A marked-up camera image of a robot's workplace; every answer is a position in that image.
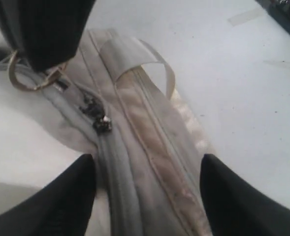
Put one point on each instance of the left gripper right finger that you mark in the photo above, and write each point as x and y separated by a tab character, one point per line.
234	208

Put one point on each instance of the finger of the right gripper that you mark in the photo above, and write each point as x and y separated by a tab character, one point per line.
45	32

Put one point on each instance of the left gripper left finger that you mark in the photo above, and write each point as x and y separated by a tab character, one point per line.
62	208

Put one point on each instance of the cream fabric duffel bag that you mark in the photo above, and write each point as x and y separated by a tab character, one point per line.
116	101

